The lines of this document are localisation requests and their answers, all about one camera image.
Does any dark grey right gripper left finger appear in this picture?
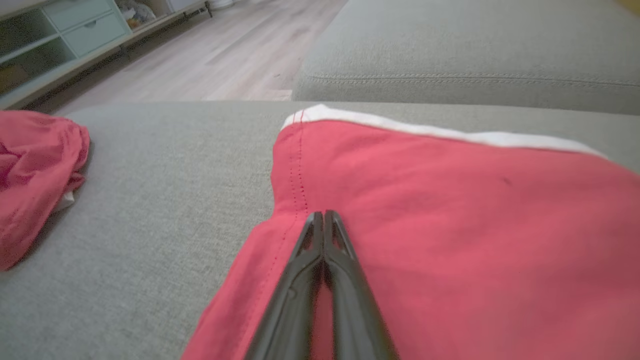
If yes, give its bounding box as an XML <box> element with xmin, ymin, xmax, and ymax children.
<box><xmin>245</xmin><ymin>211</ymin><xmax>326</xmax><ymax>360</ymax></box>

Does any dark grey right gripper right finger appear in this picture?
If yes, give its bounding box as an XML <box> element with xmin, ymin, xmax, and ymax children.
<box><xmin>325</xmin><ymin>210</ymin><xmax>399</xmax><ymax>360</ymax></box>

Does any red jersey with BULLS print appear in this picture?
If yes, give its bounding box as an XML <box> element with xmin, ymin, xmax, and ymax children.
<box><xmin>181</xmin><ymin>104</ymin><xmax>640</xmax><ymax>360</ymax></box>

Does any crumpled red garment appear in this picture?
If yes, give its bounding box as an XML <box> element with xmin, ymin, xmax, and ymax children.
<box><xmin>0</xmin><ymin>110</ymin><xmax>92</xmax><ymax>272</ymax></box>

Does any yellow and grey sofa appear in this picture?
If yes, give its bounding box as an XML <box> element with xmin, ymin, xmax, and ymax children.
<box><xmin>0</xmin><ymin>100</ymin><xmax>640</xmax><ymax>360</ymax></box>

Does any grey sofa seat cushion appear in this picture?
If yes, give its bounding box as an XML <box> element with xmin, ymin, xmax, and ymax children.
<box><xmin>291</xmin><ymin>0</ymin><xmax>640</xmax><ymax>117</ymax></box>

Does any pale toy pile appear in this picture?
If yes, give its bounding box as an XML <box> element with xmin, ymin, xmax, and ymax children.
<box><xmin>117</xmin><ymin>0</ymin><xmax>157</xmax><ymax>29</ymax></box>

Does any pale green low cabinet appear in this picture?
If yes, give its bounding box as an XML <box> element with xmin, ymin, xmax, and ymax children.
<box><xmin>0</xmin><ymin>0</ymin><xmax>213</xmax><ymax>111</ymax></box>

